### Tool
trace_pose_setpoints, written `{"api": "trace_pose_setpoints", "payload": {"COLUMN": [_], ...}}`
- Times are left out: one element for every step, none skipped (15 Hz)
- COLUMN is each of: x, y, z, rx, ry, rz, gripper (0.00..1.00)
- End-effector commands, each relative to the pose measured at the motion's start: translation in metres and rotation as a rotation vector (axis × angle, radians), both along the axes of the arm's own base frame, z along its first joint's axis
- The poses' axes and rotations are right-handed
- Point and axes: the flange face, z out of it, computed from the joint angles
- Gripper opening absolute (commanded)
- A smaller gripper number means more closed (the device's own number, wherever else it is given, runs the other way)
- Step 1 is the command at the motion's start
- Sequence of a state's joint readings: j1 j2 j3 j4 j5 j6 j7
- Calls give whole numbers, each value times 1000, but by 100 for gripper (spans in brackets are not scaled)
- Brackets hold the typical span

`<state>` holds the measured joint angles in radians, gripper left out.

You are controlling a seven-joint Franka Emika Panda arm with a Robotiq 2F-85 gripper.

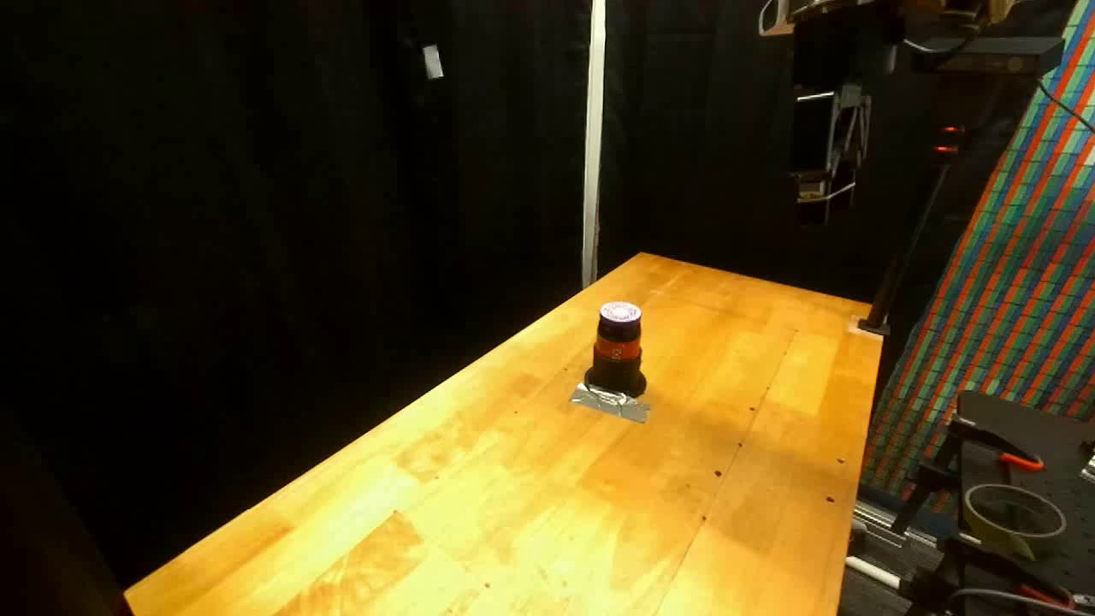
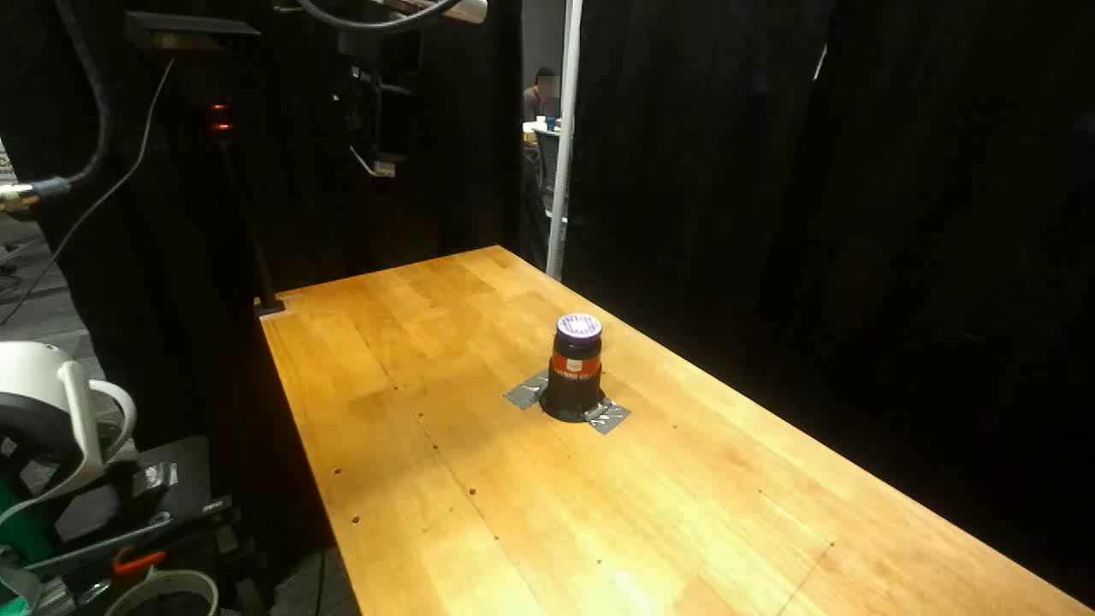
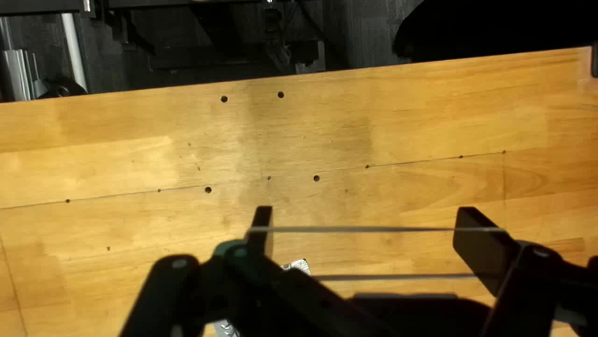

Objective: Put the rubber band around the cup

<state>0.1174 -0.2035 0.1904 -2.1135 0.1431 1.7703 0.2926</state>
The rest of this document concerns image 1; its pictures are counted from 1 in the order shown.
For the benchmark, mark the small dark orange-banded jar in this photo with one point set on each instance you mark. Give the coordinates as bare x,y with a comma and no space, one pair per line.
618,344

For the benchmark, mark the silver tape patch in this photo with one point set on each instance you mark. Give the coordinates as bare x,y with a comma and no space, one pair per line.
592,399

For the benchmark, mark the white vertical pole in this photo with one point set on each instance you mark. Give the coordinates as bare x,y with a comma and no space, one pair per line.
592,139

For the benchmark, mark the small white tag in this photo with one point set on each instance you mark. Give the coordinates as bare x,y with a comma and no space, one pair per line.
432,59

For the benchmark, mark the black metal rack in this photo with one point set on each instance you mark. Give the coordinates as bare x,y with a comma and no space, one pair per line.
829,142

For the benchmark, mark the colourful striped cloth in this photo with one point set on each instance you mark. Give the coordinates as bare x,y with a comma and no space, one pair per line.
1013,286

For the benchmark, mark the black side platform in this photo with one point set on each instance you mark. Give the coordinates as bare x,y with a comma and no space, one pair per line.
1031,451

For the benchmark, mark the grey tape roll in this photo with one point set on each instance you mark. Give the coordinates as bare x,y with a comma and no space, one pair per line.
1013,514

